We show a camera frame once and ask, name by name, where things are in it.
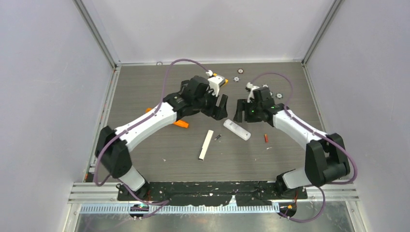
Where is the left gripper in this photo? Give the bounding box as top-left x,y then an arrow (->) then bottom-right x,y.
193,87 -> 227,120

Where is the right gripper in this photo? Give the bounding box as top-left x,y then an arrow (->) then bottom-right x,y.
234,100 -> 262,123

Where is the white remote control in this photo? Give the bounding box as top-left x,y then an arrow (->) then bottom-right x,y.
223,119 -> 251,141

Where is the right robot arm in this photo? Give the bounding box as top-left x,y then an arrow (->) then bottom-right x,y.
234,83 -> 351,199

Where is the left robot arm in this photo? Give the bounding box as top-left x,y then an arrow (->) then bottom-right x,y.
95,74 -> 228,200

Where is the orange toy microphone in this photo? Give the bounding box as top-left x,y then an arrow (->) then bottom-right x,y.
145,108 -> 189,129

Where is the long white box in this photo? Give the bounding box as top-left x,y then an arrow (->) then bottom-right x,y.
198,130 -> 214,160

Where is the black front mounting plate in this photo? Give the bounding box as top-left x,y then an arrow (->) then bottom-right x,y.
141,181 -> 308,207

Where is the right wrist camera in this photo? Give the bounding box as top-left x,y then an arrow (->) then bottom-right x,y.
245,82 -> 260,103

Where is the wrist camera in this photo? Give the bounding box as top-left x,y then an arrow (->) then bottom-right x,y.
245,82 -> 260,103
205,70 -> 227,97

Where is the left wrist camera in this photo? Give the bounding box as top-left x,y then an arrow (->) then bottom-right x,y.
205,70 -> 227,97

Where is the yellow triangle bracket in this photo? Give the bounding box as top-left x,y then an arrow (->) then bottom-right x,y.
213,73 -> 228,87

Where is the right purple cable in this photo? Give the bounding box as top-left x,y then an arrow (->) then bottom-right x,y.
249,72 -> 359,223

